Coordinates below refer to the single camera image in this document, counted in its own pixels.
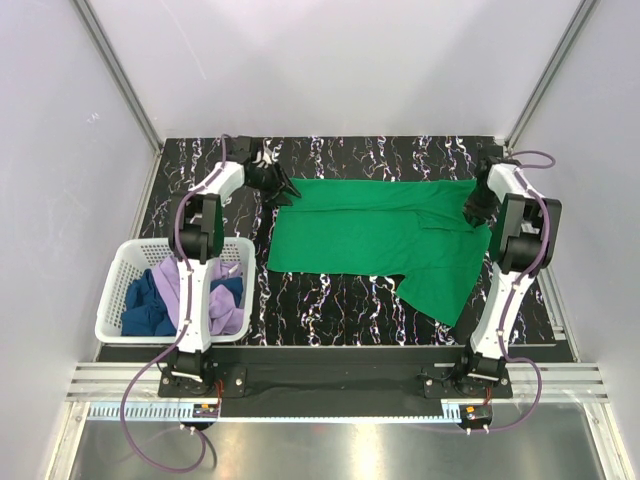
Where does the left orange connector box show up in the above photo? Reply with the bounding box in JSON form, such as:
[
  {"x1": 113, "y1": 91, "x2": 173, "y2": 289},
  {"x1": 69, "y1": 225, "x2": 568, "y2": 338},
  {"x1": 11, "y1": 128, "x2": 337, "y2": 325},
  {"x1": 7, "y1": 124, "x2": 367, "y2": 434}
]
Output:
[{"x1": 193, "y1": 403, "x2": 220, "y2": 418}]

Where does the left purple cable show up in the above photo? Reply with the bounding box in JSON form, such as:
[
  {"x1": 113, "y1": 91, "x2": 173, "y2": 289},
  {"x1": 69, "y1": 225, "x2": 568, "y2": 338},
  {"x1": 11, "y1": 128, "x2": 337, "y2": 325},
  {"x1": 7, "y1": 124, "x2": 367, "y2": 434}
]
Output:
[{"x1": 116, "y1": 362, "x2": 218, "y2": 476}]

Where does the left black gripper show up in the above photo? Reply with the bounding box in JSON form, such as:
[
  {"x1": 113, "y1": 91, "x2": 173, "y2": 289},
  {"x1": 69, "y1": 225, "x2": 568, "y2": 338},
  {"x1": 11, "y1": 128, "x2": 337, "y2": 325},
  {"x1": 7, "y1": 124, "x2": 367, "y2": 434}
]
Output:
[{"x1": 246, "y1": 162, "x2": 300, "y2": 207}]

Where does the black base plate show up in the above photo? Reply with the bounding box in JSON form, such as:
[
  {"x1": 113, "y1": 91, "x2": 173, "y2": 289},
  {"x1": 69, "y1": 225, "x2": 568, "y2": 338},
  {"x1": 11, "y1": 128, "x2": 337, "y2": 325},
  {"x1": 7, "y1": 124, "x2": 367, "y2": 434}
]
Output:
[{"x1": 159, "y1": 346, "x2": 483, "y2": 419}]

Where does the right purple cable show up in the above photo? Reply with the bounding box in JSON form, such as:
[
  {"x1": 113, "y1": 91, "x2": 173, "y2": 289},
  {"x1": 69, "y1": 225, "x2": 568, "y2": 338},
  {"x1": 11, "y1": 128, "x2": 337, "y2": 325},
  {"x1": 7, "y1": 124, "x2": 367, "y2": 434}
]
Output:
[{"x1": 487, "y1": 355, "x2": 545, "y2": 432}]

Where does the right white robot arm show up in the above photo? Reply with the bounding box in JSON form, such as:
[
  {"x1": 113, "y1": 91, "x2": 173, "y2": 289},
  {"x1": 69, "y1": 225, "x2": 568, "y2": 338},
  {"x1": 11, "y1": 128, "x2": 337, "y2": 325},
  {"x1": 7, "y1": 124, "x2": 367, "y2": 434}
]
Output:
[{"x1": 453, "y1": 146, "x2": 562, "y2": 397}]

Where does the aluminium front rail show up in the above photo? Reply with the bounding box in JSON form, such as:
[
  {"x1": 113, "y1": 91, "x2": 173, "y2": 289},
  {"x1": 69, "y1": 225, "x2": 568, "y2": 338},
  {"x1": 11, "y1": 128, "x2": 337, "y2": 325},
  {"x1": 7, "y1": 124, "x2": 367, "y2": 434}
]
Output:
[{"x1": 68, "y1": 363, "x2": 609, "y2": 403}]

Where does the dark blue t shirt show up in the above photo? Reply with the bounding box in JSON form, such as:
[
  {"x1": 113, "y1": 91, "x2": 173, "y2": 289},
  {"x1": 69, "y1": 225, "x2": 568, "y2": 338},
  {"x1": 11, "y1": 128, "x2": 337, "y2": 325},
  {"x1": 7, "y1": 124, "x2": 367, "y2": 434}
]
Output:
[{"x1": 121, "y1": 269, "x2": 245, "y2": 337}]

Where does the purple cable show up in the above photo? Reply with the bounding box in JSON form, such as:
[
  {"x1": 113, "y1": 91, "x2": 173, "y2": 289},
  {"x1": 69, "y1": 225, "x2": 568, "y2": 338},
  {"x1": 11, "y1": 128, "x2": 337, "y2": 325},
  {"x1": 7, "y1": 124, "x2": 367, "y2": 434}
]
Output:
[
  {"x1": 487, "y1": 355, "x2": 545, "y2": 432},
  {"x1": 116, "y1": 362, "x2": 218, "y2": 476}
]

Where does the orange connector box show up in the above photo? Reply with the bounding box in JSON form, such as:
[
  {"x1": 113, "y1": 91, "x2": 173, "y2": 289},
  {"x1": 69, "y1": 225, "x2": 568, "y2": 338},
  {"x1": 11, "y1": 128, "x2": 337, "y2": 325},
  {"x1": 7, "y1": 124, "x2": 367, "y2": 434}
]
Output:
[
  {"x1": 193, "y1": 403, "x2": 220, "y2": 418},
  {"x1": 462, "y1": 404, "x2": 493, "y2": 421}
]

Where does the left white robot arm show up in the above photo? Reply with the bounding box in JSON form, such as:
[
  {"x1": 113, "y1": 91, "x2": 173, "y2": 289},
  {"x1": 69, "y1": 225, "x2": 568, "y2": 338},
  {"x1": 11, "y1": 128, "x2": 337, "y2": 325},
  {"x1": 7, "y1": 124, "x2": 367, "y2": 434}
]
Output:
[{"x1": 163, "y1": 135, "x2": 301, "y2": 396}]

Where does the green t shirt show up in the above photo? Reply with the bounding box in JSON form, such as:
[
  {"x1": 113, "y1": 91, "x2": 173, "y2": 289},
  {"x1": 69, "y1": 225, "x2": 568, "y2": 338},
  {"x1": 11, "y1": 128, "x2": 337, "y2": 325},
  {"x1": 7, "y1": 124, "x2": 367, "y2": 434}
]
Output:
[{"x1": 267, "y1": 179, "x2": 491, "y2": 327}]

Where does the right aluminium frame post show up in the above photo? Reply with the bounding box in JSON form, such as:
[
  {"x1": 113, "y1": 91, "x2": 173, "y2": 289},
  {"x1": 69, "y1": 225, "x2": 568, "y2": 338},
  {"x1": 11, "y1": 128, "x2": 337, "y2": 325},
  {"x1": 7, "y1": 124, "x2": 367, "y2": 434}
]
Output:
[{"x1": 504, "y1": 0, "x2": 600, "y2": 151}]

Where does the lilac t shirt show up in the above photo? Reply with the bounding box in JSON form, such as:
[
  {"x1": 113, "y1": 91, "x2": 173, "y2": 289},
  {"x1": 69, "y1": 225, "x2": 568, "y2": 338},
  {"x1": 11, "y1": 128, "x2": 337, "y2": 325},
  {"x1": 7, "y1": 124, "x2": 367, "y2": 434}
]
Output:
[{"x1": 151, "y1": 257, "x2": 244, "y2": 337}]

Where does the left aluminium frame post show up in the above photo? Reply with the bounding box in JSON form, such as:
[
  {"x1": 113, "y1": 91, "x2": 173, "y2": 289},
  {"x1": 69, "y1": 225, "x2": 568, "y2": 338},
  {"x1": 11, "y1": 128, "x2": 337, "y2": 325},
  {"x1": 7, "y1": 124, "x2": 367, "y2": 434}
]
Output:
[{"x1": 71, "y1": 0, "x2": 164, "y2": 154}]

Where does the aluminium frame post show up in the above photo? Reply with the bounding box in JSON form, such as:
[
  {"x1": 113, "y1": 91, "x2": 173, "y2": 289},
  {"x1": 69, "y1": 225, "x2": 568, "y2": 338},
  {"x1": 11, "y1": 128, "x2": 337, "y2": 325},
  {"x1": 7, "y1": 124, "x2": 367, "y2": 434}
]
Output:
[
  {"x1": 504, "y1": 0, "x2": 600, "y2": 151},
  {"x1": 71, "y1": 0, "x2": 164, "y2": 154}
]

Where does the white plastic laundry basket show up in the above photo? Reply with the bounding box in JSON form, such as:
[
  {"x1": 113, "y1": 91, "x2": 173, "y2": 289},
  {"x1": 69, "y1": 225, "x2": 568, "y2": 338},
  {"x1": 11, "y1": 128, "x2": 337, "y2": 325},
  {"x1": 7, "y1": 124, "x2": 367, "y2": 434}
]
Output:
[{"x1": 95, "y1": 237, "x2": 256, "y2": 345}]

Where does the right orange connector box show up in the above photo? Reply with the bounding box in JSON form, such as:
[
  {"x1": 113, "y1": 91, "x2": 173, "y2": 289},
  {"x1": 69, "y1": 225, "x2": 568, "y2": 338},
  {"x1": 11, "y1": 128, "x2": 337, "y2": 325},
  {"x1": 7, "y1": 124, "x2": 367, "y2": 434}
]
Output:
[{"x1": 462, "y1": 404, "x2": 493, "y2": 421}]

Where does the white slotted cable duct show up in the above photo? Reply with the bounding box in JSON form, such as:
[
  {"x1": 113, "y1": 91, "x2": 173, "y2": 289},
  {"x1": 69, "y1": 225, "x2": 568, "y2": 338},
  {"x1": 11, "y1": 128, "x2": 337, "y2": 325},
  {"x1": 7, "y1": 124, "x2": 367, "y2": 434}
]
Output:
[{"x1": 88, "y1": 403, "x2": 469, "y2": 424}]

